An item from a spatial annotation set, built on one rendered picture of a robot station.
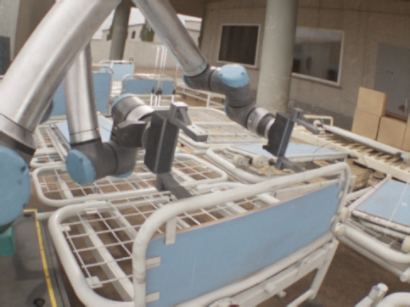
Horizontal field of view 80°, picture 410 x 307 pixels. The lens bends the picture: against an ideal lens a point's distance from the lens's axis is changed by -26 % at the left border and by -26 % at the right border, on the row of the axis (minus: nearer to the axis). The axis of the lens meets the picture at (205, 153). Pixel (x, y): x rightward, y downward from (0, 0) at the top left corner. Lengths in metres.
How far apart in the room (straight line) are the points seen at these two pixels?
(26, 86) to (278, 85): 5.15
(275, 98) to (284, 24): 1.42
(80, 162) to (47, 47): 0.32
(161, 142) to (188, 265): 0.26
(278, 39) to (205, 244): 5.08
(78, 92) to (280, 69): 4.91
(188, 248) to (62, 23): 0.46
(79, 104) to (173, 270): 0.43
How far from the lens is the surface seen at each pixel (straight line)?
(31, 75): 0.52
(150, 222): 0.47
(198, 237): 0.56
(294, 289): 1.61
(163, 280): 0.58
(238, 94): 0.98
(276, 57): 5.48
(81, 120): 0.74
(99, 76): 2.49
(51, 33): 0.54
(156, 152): 0.67
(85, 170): 0.73
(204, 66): 1.02
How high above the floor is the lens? 0.99
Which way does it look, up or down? 16 degrees down
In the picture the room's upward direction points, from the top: 7 degrees clockwise
